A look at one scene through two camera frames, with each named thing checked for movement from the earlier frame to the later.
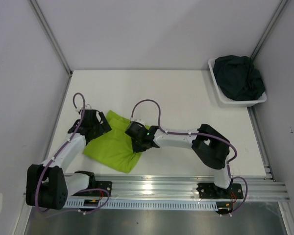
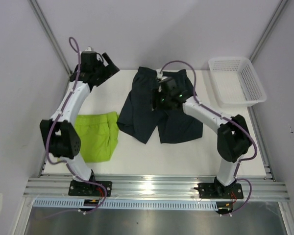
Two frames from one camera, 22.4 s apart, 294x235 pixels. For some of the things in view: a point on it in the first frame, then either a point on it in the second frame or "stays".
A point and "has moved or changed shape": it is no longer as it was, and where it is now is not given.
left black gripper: (103, 129) to (110, 70)
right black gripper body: (137, 146) to (163, 99)
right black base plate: (210, 190) stays
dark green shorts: (238, 78) to (137, 117)
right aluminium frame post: (283, 2) stays
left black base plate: (105, 185) stays
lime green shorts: (114, 148) has moved or changed shape
